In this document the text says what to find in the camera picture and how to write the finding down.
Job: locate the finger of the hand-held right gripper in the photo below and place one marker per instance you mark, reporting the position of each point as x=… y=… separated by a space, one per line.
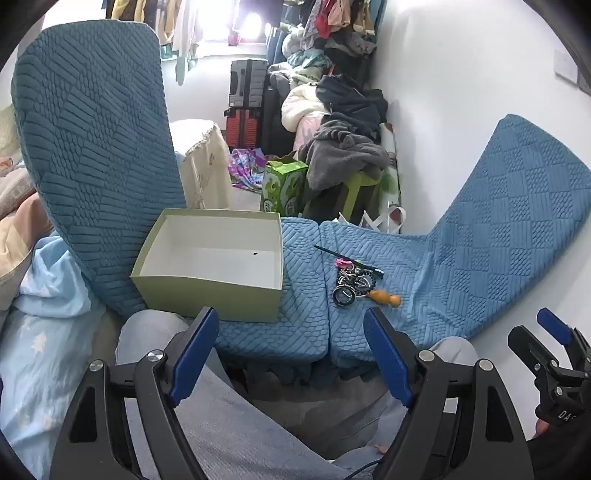
x=531 y=350
x=554 y=325

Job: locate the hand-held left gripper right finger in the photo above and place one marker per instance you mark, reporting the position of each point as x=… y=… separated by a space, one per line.
x=388 y=355

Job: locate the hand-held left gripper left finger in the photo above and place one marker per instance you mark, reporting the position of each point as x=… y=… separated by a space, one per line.
x=194 y=355

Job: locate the wooden gourd pendant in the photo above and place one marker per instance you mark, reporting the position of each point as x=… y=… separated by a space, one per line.
x=385 y=298

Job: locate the pale green cardboard box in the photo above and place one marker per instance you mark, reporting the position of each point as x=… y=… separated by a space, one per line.
x=217 y=258

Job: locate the person's right leg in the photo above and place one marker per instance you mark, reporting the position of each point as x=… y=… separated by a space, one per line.
x=450 y=350

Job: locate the person's leg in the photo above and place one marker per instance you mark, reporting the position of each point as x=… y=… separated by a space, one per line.
x=240 y=424
x=450 y=350

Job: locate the person's left leg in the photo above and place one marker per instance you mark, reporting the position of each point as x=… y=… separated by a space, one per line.
x=240 y=424

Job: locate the black hair stick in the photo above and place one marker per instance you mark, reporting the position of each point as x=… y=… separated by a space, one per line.
x=332 y=252

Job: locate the blue quilted covered chair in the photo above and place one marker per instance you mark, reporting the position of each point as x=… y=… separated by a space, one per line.
x=498 y=221
x=92 y=152

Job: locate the white tote bag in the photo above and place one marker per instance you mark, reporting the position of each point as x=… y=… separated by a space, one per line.
x=383 y=219

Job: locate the light blue star blanket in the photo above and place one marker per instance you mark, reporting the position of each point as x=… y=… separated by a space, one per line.
x=41 y=332

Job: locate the green plastic stool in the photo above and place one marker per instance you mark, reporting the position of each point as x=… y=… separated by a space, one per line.
x=360 y=184

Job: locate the green carton box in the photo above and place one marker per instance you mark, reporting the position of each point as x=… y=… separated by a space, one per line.
x=281 y=189

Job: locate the rolled floral mat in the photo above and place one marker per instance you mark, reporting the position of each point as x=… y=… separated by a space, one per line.
x=391 y=161

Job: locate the colourful printed bag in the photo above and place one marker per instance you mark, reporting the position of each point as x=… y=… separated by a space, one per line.
x=247 y=168

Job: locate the grey fleece garment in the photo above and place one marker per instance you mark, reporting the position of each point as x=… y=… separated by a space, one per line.
x=344 y=152

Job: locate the peach blanket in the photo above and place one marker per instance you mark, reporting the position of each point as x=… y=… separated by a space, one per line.
x=18 y=230

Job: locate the orange suitcase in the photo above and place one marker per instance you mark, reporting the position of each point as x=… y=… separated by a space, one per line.
x=244 y=128

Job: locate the pink cloth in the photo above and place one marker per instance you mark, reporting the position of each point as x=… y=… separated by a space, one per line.
x=307 y=131

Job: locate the black suitcase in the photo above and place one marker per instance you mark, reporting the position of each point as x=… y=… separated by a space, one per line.
x=274 y=115

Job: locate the dark jacket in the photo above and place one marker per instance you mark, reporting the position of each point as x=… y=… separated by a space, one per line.
x=353 y=99

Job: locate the cream padded coat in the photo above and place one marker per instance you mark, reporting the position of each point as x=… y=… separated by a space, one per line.
x=300 y=104

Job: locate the grey suitcase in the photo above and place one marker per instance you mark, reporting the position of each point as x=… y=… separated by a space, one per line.
x=248 y=83

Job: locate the pile of mixed clothes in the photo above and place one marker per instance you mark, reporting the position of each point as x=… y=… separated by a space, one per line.
x=332 y=32

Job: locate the hanging clothes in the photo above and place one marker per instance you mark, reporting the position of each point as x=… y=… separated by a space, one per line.
x=157 y=27

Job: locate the white wall switch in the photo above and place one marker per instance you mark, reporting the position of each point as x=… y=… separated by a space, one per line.
x=567 y=65

